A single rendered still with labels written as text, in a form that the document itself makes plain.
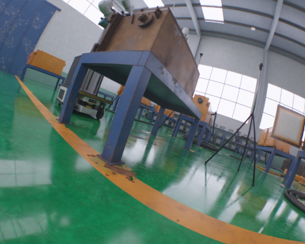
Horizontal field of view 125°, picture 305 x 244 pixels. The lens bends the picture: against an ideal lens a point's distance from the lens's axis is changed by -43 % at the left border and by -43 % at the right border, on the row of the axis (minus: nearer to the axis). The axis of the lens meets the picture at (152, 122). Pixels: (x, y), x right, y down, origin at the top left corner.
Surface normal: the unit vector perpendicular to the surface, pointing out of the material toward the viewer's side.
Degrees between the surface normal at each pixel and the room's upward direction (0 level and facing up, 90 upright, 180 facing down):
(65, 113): 90
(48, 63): 90
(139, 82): 90
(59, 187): 0
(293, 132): 90
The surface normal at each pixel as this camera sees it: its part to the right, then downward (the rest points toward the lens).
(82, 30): 0.83, 0.32
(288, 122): -0.48, -0.14
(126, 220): 0.34, -0.94
